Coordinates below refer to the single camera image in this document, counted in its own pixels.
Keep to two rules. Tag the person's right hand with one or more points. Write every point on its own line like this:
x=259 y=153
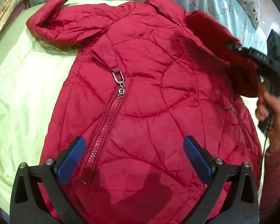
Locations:
x=265 y=103

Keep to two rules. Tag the red puffer jacket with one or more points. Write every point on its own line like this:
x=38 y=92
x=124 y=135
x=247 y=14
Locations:
x=148 y=75

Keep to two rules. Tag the light green bed sheet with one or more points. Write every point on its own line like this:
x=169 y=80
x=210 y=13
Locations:
x=32 y=73

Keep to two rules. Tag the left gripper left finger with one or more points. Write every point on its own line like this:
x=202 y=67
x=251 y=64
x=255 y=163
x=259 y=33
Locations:
x=27 y=204

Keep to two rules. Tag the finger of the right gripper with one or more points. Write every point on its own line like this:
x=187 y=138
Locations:
x=237 y=48

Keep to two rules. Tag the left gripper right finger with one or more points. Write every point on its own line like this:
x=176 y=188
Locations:
x=241 y=204

